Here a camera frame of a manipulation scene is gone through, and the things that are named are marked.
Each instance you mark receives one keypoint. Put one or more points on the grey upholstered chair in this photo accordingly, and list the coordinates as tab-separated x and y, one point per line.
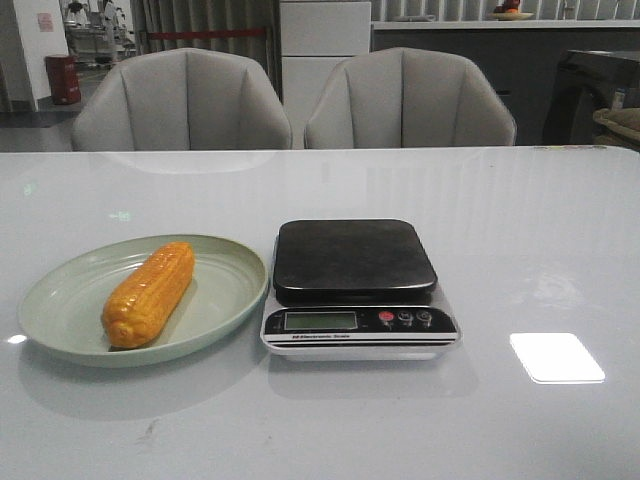
180	100
408	98

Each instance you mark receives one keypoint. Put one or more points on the red bin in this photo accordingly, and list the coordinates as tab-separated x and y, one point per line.
63	80

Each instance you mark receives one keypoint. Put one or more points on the tan cushion at right edge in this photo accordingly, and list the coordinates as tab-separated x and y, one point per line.
619	128

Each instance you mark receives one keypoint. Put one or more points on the right grey upholstered chair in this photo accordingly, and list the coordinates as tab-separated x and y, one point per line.
408	98

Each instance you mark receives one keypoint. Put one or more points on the white drawer cabinet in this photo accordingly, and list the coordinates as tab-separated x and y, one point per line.
314	37

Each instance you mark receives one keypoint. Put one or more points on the left grey upholstered chair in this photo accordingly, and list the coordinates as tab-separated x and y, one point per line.
180	100

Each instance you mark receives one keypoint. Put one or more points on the orange corn cob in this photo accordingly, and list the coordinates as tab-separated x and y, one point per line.
138	309

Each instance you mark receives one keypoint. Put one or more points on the fruit bowl on counter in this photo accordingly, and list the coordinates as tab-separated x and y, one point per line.
509	10

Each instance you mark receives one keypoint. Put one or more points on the dark glossy side table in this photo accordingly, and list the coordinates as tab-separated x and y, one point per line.
587	81

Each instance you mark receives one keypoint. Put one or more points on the pale green round plate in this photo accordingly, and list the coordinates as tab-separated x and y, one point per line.
62	311

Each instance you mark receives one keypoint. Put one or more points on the grey counter with white top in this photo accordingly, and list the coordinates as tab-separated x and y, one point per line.
518	57

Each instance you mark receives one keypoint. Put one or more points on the black silver kitchen scale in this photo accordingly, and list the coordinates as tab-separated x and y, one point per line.
355	289

